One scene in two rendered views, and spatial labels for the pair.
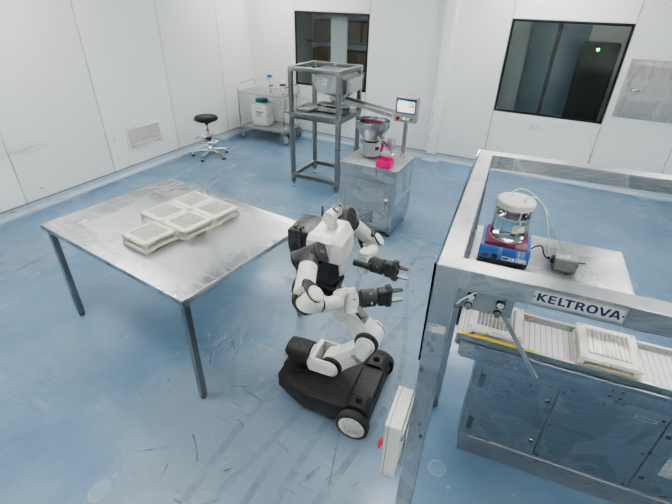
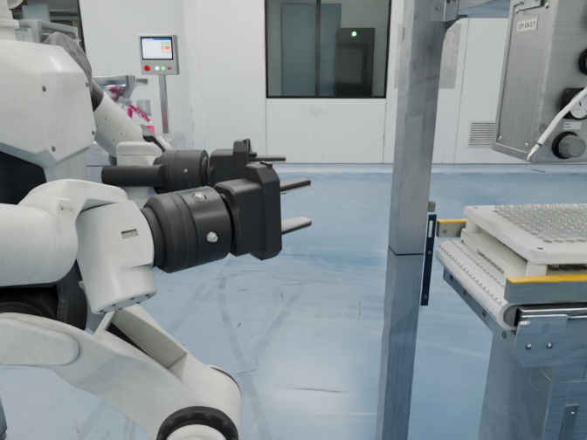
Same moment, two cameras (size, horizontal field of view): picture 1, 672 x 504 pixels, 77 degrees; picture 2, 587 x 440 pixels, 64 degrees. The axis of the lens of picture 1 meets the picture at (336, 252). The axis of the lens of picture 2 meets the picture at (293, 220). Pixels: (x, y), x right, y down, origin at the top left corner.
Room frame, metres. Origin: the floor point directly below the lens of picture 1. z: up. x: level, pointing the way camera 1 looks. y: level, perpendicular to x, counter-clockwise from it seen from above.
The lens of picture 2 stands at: (1.11, -0.04, 1.18)
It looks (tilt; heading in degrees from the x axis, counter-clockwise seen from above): 18 degrees down; 334
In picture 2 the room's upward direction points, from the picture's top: straight up
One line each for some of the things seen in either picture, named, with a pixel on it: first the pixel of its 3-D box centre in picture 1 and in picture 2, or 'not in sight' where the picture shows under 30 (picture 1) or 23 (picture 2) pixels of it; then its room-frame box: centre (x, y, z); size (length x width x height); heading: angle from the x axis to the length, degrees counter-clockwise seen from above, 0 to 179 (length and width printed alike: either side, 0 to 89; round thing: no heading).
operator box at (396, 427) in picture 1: (397, 432); not in sight; (0.90, -0.22, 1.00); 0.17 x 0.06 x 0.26; 159
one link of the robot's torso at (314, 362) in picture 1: (327, 357); not in sight; (1.94, 0.04, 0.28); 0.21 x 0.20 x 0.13; 68
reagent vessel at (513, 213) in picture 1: (512, 215); not in sight; (1.58, -0.73, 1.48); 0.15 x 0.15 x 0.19
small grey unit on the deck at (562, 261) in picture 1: (562, 261); not in sight; (1.48, -0.93, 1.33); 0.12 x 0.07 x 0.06; 69
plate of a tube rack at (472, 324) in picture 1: (496, 319); (563, 229); (1.59, -0.79, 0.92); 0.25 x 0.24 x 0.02; 158
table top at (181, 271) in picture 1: (175, 226); not in sight; (2.65, 1.15, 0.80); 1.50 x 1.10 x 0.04; 57
